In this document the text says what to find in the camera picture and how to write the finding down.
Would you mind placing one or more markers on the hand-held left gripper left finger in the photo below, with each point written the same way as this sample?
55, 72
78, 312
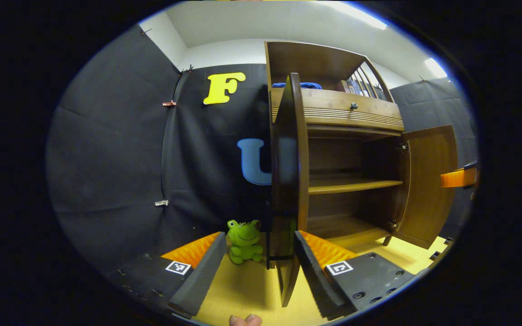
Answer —
202, 276

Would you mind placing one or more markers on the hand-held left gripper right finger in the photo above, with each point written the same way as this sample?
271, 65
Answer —
315, 280

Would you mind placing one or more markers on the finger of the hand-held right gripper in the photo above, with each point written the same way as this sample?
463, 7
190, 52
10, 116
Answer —
458, 178

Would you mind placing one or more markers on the wooden shoe cabinet door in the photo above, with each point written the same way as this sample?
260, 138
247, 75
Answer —
288, 181
428, 181

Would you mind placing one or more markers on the wooden double-door shoe cabinet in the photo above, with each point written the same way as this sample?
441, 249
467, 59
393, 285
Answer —
315, 59

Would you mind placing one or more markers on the wooden inner cabinet shelf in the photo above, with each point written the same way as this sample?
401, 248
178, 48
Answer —
347, 185

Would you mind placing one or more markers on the green frog plush toy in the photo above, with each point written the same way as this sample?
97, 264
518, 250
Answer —
245, 235

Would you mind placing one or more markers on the small ceiling light panel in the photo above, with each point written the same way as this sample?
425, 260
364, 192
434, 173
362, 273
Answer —
435, 68

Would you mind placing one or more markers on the light blue shelf book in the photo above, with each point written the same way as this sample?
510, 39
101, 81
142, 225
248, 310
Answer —
357, 87

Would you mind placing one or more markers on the dark brown shelf book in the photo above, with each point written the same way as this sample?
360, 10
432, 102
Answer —
351, 87

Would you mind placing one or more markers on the tan shelf book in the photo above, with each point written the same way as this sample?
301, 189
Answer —
345, 87

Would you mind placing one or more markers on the wooden drawer with black knob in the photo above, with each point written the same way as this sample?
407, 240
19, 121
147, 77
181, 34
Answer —
329, 102

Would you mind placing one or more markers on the blue folded towel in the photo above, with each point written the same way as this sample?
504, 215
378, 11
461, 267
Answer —
311, 85

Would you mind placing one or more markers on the red cloth clip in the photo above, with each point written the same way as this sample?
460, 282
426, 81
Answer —
169, 103

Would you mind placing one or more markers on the long ceiling light panel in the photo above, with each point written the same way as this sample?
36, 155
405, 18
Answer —
365, 18

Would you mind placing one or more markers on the black cloth clip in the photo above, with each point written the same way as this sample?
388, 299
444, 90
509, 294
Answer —
187, 69

